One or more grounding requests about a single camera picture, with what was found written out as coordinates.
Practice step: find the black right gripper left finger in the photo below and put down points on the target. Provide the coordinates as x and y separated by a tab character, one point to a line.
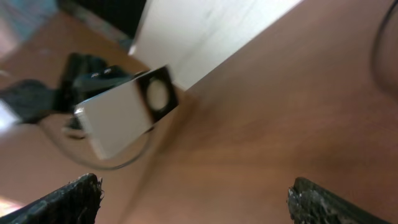
77	202

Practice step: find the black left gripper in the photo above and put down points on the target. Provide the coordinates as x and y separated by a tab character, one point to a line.
85	76

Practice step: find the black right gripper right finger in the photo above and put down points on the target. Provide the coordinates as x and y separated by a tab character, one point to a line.
310	203

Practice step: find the black Samsung smartphone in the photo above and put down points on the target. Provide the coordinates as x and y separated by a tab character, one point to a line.
116	118

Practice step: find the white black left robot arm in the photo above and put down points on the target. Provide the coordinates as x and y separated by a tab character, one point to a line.
30	100

